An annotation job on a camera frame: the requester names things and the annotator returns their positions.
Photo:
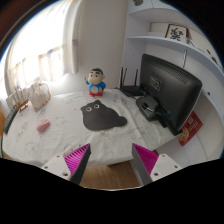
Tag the black wifi router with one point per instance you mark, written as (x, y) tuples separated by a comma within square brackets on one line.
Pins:
[(131, 90)]

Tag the white floral tablecloth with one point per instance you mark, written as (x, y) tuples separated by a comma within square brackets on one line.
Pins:
[(67, 132)]

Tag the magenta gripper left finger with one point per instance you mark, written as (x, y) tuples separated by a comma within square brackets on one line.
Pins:
[(69, 165)]

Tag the white curtain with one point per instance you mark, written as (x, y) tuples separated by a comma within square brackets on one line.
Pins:
[(46, 47)]

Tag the black computer monitor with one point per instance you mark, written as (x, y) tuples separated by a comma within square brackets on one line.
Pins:
[(175, 89)]

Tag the white wall shelf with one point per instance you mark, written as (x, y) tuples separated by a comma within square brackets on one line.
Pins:
[(147, 23)]

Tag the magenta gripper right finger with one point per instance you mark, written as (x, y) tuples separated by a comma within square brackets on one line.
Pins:
[(151, 166)]

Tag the black keyboard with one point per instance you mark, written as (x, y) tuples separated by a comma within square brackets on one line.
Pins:
[(9, 119)]

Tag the cartoon boy figurine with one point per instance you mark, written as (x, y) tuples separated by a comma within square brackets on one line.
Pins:
[(95, 83)]

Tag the black cat-shaped mouse pad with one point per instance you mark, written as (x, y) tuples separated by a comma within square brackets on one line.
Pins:
[(98, 117)]

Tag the pink computer mouse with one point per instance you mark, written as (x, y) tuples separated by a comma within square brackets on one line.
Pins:
[(42, 125)]

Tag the framed picture on shelf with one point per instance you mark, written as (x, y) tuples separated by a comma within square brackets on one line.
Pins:
[(176, 32)]

